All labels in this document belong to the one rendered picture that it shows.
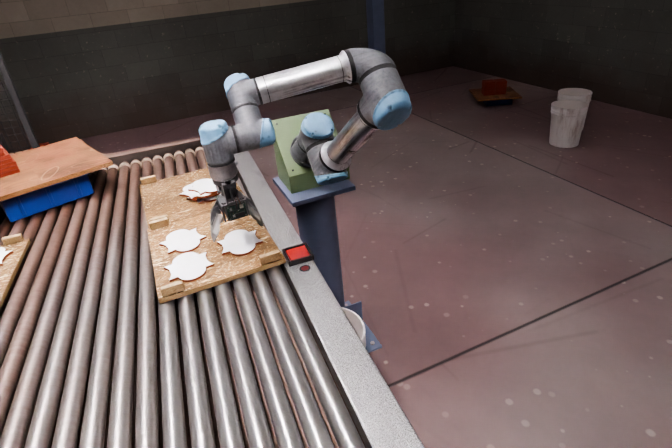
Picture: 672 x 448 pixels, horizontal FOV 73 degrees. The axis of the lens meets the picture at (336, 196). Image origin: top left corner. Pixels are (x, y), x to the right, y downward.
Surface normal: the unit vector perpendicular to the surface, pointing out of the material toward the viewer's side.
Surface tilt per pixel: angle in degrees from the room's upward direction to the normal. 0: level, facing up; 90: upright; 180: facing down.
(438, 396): 0
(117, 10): 90
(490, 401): 0
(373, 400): 0
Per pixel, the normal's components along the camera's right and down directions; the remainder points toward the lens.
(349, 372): -0.08, -0.88
